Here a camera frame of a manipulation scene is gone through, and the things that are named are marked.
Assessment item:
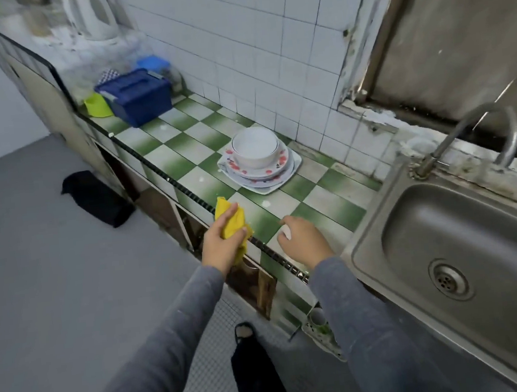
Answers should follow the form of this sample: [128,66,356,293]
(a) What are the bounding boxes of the person's left hand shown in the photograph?
[196,202,256,280]

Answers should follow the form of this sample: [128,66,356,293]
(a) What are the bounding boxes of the person's right hand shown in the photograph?
[274,211,337,275]

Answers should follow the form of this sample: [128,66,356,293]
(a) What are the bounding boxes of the small white ceramic bowl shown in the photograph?
[230,123,283,171]

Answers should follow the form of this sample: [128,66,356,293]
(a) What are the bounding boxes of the person's right forearm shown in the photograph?
[305,245,461,392]

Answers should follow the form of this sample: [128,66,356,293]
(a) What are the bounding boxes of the person's black shoe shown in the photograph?
[227,316,306,392]

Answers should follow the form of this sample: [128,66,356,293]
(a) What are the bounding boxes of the tray of small cups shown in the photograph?
[299,302,348,365]

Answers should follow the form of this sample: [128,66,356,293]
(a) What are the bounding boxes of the stainless steel sink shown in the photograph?
[333,146,517,392]

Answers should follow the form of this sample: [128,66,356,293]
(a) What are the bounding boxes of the blue plastic box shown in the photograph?
[93,65,177,132]

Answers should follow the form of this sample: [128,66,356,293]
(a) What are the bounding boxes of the glass jar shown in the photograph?
[162,66,186,96]

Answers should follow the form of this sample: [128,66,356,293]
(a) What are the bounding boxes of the metal faucet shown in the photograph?
[404,99,517,182]

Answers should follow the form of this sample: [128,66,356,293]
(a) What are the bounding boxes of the lime green plastic bowl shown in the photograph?
[83,91,115,121]

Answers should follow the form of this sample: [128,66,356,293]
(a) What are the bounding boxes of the blue plastic bowl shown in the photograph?
[136,53,173,76]

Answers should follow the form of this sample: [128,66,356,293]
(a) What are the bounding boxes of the blue white checked cloth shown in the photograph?
[96,68,125,85]

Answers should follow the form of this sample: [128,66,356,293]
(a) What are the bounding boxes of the clear plastic bag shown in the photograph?
[0,0,153,105]

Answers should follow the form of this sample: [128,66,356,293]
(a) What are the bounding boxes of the white electric kettle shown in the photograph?
[62,0,123,46]

